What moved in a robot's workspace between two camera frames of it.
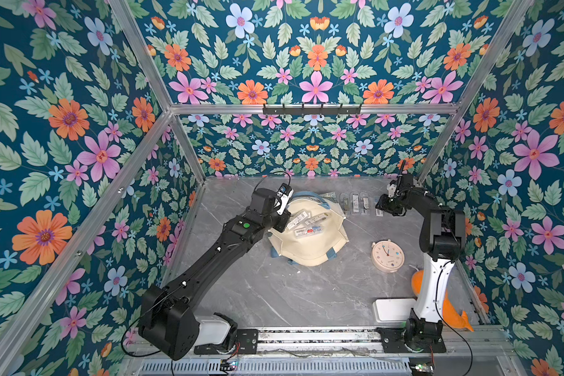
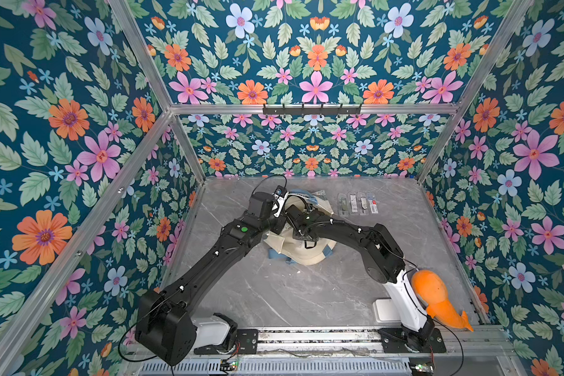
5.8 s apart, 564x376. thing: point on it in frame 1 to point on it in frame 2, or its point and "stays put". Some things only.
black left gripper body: [278, 222] stays put
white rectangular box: [393, 310] stays put
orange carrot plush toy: [451, 314] stays put
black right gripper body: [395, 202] to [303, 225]
